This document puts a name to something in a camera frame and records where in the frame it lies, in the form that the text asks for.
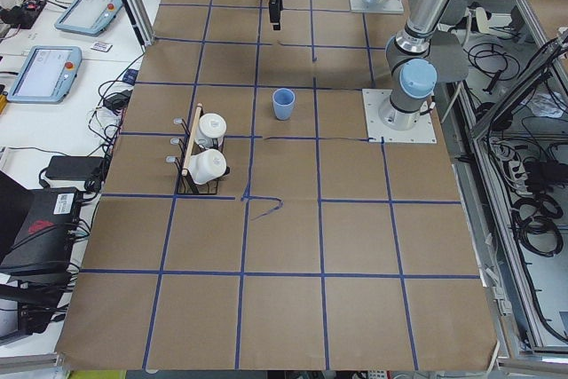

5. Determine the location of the light blue plastic cup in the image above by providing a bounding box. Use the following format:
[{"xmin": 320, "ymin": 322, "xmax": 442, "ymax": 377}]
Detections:
[{"xmin": 272, "ymin": 88, "xmax": 296, "ymax": 121}]

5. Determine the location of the wooden rack dowel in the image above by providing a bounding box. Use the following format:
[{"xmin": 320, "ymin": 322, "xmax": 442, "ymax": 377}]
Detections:
[{"xmin": 181, "ymin": 103, "xmax": 203, "ymax": 177}]

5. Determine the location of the black wire mug rack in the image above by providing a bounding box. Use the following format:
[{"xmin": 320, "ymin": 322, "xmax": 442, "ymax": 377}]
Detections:
[{"xmin": 171, "ymin": 113, "xmax": 230, "ymax": 194}]

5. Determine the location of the teach pendant tablet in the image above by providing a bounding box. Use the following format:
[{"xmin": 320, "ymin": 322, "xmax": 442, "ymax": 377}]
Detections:
[
  {"xmin": 54, "ymin": 0, "xmax": 122, "ymax": 36},
  {"xmin": 7, "ymin": 45, "xmax": 83, "ymax": 104}
]

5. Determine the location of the black power adapter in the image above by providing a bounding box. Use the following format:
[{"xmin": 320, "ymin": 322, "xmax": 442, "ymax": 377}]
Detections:
[{"xmin": 44, "ymin": 156, "xmax": 103, "ymax": 181}]

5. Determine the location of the black computer box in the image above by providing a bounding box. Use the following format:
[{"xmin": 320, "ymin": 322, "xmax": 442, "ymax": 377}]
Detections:
[{"xmin": 1, "ymin": 173, "xmax": 83, "ymax": 284}]

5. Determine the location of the white mug far rack end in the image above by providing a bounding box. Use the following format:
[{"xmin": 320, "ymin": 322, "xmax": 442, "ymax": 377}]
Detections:
[{"xmin": 195, "ymin": 113, "xmax": 226, "ymax": 149}]

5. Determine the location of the grey office chair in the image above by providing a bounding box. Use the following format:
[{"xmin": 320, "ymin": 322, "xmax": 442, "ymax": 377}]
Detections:
[{"xmin": 428, "ymin": 0, "xmax": 492, "ymax": 85}]

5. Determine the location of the white mug rack end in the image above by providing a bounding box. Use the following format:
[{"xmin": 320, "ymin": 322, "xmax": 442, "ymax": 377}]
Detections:
[
  {"xmin": 189, "ymin": 148, "xmax": 227, "ymax": 185},
  {"xmin": 195, "ymin": 113, "xmax": 226, "ymax": 149}
]

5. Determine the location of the lower teach pendant tablet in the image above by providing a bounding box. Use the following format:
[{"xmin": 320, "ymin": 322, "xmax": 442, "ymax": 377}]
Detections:
[{"xmin": 7, "ymin": 45, "xmax": 83, "ymax": 104}]

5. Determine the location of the upper teach pendant tablet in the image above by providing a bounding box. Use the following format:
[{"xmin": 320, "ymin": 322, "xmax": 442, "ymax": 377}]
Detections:
[{"xmin": 54, "ymin": 0, "xmax": 122, "ymax": 36}]

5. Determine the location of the white mug near rack end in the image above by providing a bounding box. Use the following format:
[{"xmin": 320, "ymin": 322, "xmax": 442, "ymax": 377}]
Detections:
[{"xmin": 189, "ymin": 148, "xmax": 227, "ymax": 185}]

